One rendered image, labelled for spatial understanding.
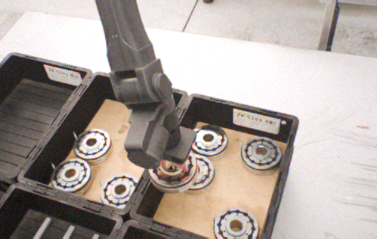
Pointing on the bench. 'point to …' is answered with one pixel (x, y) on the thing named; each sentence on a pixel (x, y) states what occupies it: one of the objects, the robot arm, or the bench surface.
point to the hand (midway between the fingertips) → (172, 161)
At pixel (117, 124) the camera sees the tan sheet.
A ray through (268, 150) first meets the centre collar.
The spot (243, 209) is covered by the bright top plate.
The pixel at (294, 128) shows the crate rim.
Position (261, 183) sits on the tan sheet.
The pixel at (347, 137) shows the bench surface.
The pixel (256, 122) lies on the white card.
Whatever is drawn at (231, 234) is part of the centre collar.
